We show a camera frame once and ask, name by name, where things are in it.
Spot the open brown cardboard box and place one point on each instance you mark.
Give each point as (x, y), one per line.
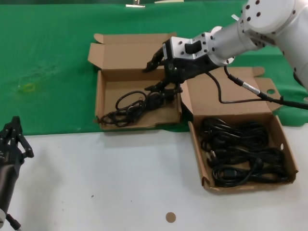
(156, 115)
(240, 110)

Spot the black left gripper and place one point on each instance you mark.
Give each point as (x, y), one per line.
(9, 156)

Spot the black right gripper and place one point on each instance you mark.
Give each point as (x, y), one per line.
(187, 69)

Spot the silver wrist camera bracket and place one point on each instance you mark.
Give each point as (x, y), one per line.
(178, 48)

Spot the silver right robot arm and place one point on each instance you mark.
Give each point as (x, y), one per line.
(264, 24)

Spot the green table cloth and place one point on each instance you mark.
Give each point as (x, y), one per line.
(48, 48)

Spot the white tape strip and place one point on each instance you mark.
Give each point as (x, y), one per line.
(233, 16)

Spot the round brown sticker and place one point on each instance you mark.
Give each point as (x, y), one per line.
(170, 217)

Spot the beige flat strip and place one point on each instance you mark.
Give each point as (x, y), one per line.
(168, 1)

